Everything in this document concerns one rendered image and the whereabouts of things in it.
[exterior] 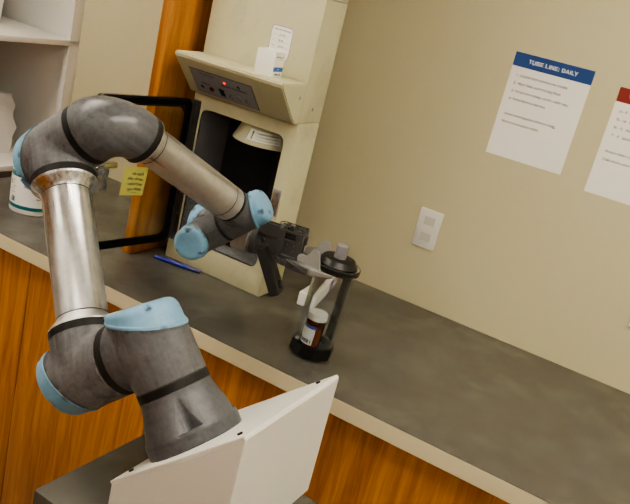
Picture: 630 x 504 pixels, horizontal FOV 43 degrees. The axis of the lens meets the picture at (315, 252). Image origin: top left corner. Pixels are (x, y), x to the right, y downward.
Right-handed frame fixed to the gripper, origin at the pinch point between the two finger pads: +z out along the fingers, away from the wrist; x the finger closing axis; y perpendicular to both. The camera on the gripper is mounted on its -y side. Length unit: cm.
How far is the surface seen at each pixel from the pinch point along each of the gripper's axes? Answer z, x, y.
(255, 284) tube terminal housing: -22.6, 22.6, -17.7
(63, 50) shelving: -129, 94, 16
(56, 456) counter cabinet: -62, 6, -78
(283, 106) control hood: -24.5, 15.7, 30.4
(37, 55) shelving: -141, 97, 11
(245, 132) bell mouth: -36.1, 28.2, 19.3
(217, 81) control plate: -43, 19, 31
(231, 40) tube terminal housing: -45, 28, 41
